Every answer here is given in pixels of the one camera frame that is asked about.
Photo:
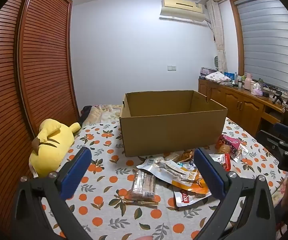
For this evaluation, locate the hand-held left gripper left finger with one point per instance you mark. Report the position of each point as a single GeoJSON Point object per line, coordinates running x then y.
{"type": "Point", "coordinates": [76, 173]}

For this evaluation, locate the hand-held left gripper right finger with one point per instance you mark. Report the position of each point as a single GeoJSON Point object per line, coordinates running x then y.
{"type": "Point", "coordinates": [208, 173]}

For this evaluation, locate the orange snack packet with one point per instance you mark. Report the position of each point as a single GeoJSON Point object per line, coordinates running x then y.
{"type": "Point", "coordinates": [193, 183]}

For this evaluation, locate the pink snack packet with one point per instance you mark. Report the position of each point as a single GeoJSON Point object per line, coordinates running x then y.
{"type": "Point", "coordinates": [230, 142]}

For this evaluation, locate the white printed snack packet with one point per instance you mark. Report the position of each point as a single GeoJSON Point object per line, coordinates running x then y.
{"type": "Point", "coordinates": [158, 170]}

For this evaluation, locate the brown cardboard box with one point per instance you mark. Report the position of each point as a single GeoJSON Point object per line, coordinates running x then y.
{"type": "Point", "coordinates": [171, 135]}

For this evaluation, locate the brown wafer packet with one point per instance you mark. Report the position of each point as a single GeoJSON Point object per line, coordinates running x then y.
{"type": "Point", "coordinates": [144, 183]}

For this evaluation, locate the brown snack packet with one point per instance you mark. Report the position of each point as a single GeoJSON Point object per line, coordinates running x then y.
{"type": "Point", "coordinates": [186, 155]}

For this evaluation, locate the white clear-edged packet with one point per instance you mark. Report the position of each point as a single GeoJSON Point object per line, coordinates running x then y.
{"type": "Point", "coordinates": [241, 153]}

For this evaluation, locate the red and white packet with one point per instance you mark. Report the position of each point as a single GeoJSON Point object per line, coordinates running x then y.
{"type": "Point", "coordinates": [186, 198]}

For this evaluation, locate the yellow plush toy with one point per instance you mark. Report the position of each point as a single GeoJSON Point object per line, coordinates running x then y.
{"type": "Point", "coordinates": [51, 145]}

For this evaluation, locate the beige snack packet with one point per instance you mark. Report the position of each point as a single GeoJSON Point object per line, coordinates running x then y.
{"type": "Point", "coordinates": [171, 157]}

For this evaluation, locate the orange-print bedsheet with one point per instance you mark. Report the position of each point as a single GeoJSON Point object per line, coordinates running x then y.
{"type": "Point", "coordinates": [104, 205]}

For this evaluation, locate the pink tissue pack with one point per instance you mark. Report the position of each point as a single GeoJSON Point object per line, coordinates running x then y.
{"type": "Point", "coordinates": [257, 90]}

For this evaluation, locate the green-lidded bottle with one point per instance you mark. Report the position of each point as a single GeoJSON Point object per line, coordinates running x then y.
{"type": "Point", "coordinates": [260, 83]}

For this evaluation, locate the wooden side cabinet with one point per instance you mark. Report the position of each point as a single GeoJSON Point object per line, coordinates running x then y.
{"type": "Point", "coordinates": [233, 100]}

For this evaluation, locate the pink thermos bottle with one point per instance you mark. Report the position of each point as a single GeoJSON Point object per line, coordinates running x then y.
{"type": "Point", "coordinates": [248, 82]}

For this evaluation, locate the dark cloth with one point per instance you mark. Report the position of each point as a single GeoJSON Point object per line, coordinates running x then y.
{"type": "Point", "coordinates": [86, 111]}

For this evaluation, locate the flat brown packet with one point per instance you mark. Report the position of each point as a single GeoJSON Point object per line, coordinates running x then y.
{"type": "Point", "coordinates": [139, 201]}

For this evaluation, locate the blue wipes pack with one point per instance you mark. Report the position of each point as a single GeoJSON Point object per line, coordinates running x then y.
{"type": "Point", "coordinates": [228, 75]}

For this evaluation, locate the folded floral cloth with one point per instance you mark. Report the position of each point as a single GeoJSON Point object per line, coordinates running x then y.
{"type": "Point", "coordinates": [217, 76]}

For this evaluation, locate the grey window blind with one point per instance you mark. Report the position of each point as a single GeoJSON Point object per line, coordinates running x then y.
{"type": "Point", "coordinates": [271, 42]}

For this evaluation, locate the small white desk fan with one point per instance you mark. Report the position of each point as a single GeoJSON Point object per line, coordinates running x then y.
{"type": "Point", "coordinates": [216, 63]}

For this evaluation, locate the purple pack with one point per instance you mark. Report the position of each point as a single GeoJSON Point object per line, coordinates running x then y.
{"type": "Point", "coordinates": [206, 72]}

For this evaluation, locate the floral white curtain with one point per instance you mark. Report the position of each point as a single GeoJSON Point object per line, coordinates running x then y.
{"type": "Point", "coordinates": [217, 30]}

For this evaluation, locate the wooden louvre wardrobe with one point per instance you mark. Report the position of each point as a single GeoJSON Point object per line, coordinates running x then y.
{"type": "Point", "coordinates": [41, 55]}

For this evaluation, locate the white wall switch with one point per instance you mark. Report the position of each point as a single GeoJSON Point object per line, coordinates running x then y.
{"type": "Point", "coordinates": [171, 67]}

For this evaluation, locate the wall air conditioner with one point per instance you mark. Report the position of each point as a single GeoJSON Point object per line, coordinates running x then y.
{"type": "Point", "coordinates": [181, 7]}

